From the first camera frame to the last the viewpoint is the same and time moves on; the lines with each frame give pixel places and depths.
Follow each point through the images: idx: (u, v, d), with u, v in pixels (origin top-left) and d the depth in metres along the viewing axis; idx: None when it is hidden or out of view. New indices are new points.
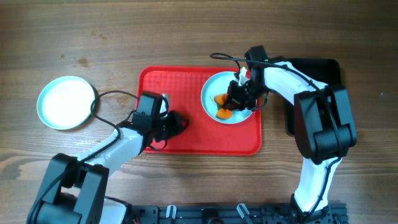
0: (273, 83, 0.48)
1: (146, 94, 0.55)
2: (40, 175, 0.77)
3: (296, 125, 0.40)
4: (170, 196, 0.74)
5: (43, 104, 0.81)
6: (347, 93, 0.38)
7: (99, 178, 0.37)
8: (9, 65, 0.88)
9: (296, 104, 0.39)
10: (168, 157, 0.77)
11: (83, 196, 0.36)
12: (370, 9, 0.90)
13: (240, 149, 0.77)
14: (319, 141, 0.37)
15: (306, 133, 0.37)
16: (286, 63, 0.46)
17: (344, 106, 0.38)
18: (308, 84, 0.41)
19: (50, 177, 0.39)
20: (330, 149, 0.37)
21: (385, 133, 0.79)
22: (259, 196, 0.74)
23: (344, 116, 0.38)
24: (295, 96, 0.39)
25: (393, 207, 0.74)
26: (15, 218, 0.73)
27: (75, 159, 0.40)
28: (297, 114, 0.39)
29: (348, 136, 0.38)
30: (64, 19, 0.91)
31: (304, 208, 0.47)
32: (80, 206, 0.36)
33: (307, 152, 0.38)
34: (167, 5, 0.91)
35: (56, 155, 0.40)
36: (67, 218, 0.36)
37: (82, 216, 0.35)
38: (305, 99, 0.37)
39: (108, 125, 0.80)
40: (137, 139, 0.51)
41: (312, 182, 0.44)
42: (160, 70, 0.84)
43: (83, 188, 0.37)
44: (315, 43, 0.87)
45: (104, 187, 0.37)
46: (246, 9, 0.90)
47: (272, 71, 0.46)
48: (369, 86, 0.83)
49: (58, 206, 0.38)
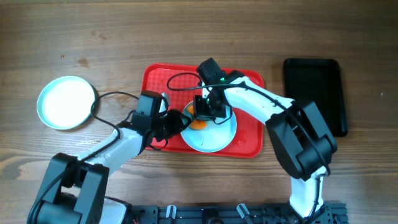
0: (236, 102, 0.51)
1: (145, 94, 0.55)
2: (40, 175, 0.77)
3: (277, 149, 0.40)
4: (170, 196, 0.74)
5: (43, 104, 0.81)
6: (314, 106, 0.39)
7: (99, 178, 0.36)
8: (9, 65, 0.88)
9: (271, 132, 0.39)
10: (168, 157, 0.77)
11: (82, 196, 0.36)
12: (370, 10, 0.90)
13: (240, 149, 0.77)
14: (303, 160, 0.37)
15: (290, 157, 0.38)
16: (242, 80, 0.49)
17: (315, 118, 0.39)
18: (275, 104, 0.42)
19: (51, 176, 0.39)
20: (315, 163, 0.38)
21: (385, 133, 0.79)
22: (259, 196, 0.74)
23: (319, 127, 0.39)
24: (267, 123, 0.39)
25: (393, 207, 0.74)
26: (15, 218, 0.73)
27: (76, 159, 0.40)
28: (275, 140, 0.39)
29: (328, 145, 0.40)
30: (64, 19, 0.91)
31: (303, 214, 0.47)
32: (80, 206, 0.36)
33: (295, 173, 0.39)
34: (167, 5, 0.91)
35: (56, 155, 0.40)
36: (67, 216, 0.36)
37: (81, 215, 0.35)
38: (278, 124, 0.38)
39: (108, 125, 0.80)
40: (137, 140, 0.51)
41: (305, 192, 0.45)
42: (165, 68, 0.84)
43: (83, 188, 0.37)
44: (314, 43, 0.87)
45: (104, 186, 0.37)
46: (245, 9, 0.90)
47: (233, 91, 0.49)
48: (369, 86, 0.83)
49: (58, 205, 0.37)
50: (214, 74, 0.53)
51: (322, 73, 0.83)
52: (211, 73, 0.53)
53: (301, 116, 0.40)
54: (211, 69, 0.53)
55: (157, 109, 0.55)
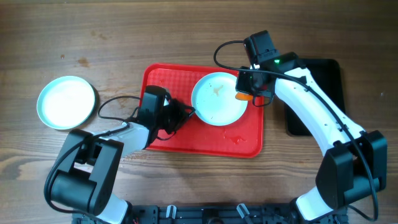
0: (285, 93, 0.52)
1: (148, 91, 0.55)
2: (40, 175, 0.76)
3: (326, 175, 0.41)
4: (170, 196, 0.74)
5: (43, 104, 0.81)
6: (385, 144, 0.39)
7: (115, 150, 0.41)
8: (9, 65, 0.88)
9: (329, 161, 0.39)
10: (168, 157, 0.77)
11: (97, 166, 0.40)
12: (370, 9, 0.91)
13: (240, 150, 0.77)
14: (347, 196, 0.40)
15: (339, 192, 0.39)
16: (304, 74, 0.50)
17: (380, 158, 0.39)
18: (341, 129, 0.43)
19: (66, 148, 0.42)
20: (357, 198, 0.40)
21: (385, 133, 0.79)
22: (259, 196, 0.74)
23: (379, 168, 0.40)
24: (329, 152, 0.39)
25: (394, 207, 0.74)
26: (15, 218, 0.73)
27: (91, 134, 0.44)
28: (328, 169, 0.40)
29: (377, 184, 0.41)
30: (64, 19, 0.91)
31: (306, 218, 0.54)
32: (96, 175, 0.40)
33: (334, 203, 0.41)
34: (167, 5, 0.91)
35: (73, 130, 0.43)
36: (79, 188, 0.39)
37: (96, 184, 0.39)
38: (341, 157, 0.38)
39: (108, 125, 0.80)
40: (144, 131, 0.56)
41: (317, 206, 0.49)
42: (165, 68, 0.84)
43: (100, 157, 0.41)
44: (314, 42, 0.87)
45: (118, 159, 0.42)
46: (245, 9, 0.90)
47: (290, 86, 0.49)
48: (369, 86, 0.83)
49: (70, 177, 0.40)
50: (265, 51, 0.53)
51: (322, 73, 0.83)
52: (262, 48, 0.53)
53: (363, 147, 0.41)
54: (262, 45, 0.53)
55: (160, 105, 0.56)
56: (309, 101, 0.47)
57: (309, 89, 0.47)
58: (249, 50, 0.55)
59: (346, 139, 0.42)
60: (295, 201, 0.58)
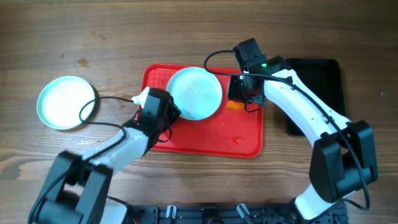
0: (273, 94, 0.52)
1: (152, 94, 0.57)
2: (40, 176, 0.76)
3: (316, 169, 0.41)
4: (170, 196, 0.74)
5: (43, 104, 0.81)
6: (370, 132, 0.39)
7: (104, 179, 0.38)
8: (9, 65, 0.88)
9: (318, 152, 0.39)
10: (168, 157, 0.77)
11: (85, 195, 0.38)
12: (370, 10, 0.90)
13: (240, 150, 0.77)
14: (339, 188, 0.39)
15: (330, 184, 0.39)
16: (291, 74, 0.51)
17: (368, 147, 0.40)
18: (327, 121, 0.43)
19: (53, 173, 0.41)
20: (351, 190, 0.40)
21: (385, 133, 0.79)
22: (259, 196, 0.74)
23: (369, 157, 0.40)
24: (316, 144, 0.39)
25: (394, 207, 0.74)
26: (15, 218, 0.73)
27: (80, 158, 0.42)
28: (318, 162, 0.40)
29: (369, 174, 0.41)
30: (64, 19, 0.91)
31: (306, 217, 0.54)
32: (83, 205, 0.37)
33: (328, 196, 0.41)
34: (167, 5, 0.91)
35: (62, 152, 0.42)
36: (66, 215, 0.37)
37: (83, 214, 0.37)
38: (328, 147, 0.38)
39: (109, 125, 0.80)
40: (142, 140, 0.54)
41: (315, 206, 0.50)
42: (165, 68, 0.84)
43: (87, 185, 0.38)
44: (314, 42, 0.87)
45: (107, 187, 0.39)
46: (245, 9, 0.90)
47: (277, 86, 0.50)
48: (369, 86, 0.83)
49: (57, 205, 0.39)
50: (253, 58, 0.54)
51: (322, 74, 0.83)
52: (249, 55, 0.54)
53: (351, 138, 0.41)
54: (248, 51, 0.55)
55: (162, 108, 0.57)
56: (295, 99, 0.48)
57: (295, 87, 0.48)
58: (237, 58, 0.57)
59: (333, 131, 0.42)
60: (294, 202, 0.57)
